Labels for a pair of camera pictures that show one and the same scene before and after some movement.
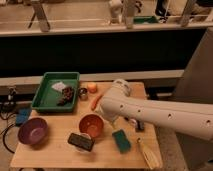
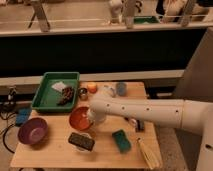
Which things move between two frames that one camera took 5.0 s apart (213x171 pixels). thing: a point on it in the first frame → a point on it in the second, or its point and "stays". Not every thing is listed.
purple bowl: x=33 y=131 stays
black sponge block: x=80 y=141 stays
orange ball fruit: x=92 y=87 stays
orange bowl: x=93 y=124 → x=78 y=119
